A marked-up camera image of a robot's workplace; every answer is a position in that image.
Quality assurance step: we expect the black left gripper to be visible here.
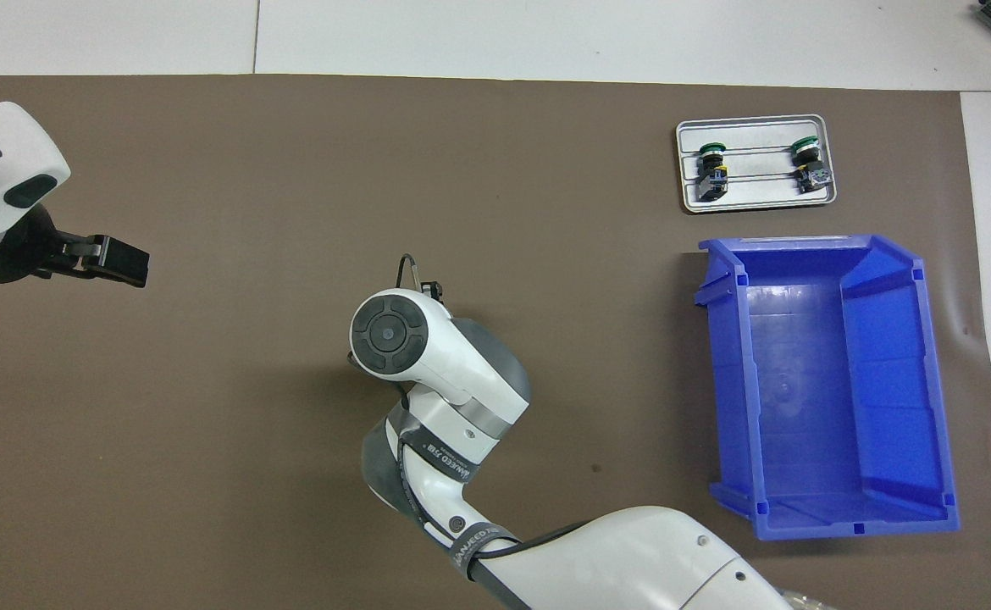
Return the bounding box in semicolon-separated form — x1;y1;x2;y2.
0;206;152;290

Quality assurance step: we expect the brown table mat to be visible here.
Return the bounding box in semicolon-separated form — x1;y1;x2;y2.
0;74;991;610

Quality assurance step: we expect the grey metal tray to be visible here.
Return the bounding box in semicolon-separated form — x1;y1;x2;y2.
676;114;838;214

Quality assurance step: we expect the blue plastic storage bin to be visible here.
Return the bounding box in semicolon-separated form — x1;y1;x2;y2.
695;235;962;541

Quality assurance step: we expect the green push button switch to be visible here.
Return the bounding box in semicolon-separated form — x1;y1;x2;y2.
697;142;732;204
790;136;833;196

